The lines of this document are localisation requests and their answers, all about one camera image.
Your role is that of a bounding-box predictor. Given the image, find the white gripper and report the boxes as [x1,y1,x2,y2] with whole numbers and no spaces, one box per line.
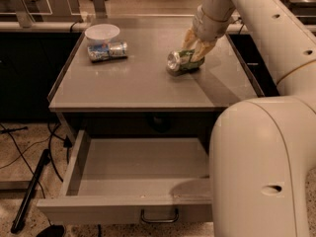
[182,5,231,62]

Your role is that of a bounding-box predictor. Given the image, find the green soda can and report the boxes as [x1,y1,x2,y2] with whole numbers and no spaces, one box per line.
[167,49,204,74]

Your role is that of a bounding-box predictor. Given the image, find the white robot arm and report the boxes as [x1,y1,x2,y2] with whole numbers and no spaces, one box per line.
[183,0,316,237]

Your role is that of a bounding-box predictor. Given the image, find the grey cabinet with top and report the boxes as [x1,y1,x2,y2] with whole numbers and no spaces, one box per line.
[46,15,267,143]

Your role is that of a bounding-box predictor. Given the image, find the blue silver crushed can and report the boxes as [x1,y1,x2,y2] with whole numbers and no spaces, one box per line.
[87,41,127,62]

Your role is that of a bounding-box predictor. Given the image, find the open grey top drawer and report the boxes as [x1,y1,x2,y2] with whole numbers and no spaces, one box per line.
[38,130,212,224]

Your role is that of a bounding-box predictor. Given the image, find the white bowl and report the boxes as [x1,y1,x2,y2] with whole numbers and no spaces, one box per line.
[85,24,120,45]

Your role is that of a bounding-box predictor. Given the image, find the background desk left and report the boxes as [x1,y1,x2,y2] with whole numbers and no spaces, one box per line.
[0,0,82,22]

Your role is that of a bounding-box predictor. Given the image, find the black bar on floor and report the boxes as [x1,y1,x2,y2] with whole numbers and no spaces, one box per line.
[11,149,49,234]

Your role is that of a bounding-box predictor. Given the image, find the black floor cables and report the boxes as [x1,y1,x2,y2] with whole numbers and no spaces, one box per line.
[0,121,72,199]

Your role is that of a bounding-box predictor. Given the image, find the black drawer handle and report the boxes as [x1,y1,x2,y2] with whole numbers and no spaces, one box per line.
[140,208,179,224]

